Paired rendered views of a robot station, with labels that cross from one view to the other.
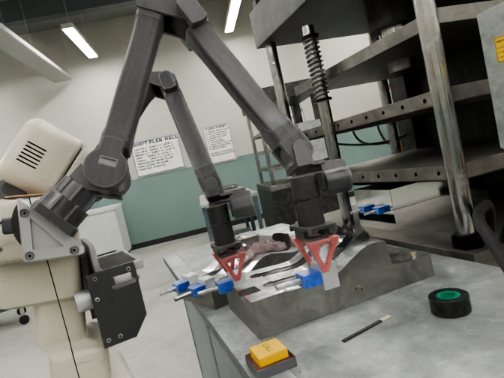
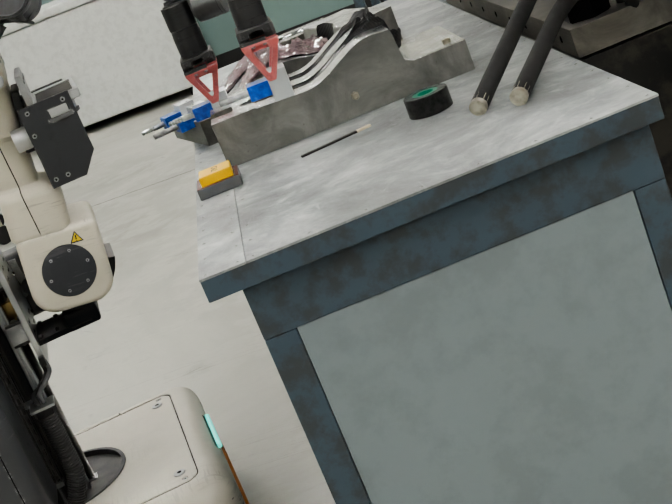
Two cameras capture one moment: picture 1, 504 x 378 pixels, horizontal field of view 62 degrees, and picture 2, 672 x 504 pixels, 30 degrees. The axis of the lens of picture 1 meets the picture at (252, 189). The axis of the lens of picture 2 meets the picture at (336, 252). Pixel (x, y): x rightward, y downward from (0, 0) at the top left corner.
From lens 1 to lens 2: 1.46 m
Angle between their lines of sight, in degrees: 22
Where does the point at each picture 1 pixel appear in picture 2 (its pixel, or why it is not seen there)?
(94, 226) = (117, 23)
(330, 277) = (280, 86)
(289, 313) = (263, 134)
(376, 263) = (379, 61)
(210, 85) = not seen: outside the picture
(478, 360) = (388, 154)
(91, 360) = (43, 202)
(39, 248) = not seen: outside the picture
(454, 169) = not seen: outside the picture
